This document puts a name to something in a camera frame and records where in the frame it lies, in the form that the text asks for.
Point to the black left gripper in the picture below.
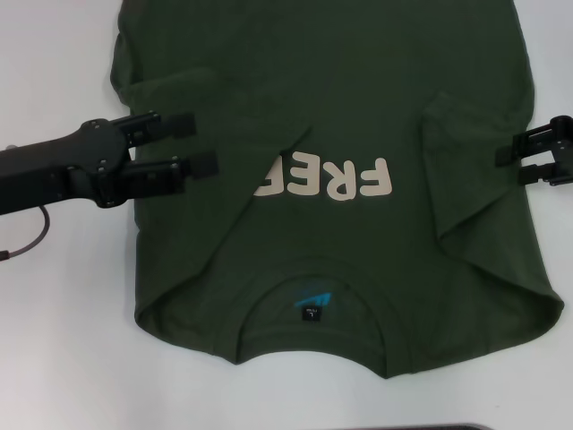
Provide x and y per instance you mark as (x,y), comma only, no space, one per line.
(53,170)

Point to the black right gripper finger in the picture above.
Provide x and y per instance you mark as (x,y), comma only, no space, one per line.
(537,143)
(550,172)

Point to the dark green FREE! t-shirt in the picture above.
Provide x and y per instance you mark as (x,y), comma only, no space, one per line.
(336,67)

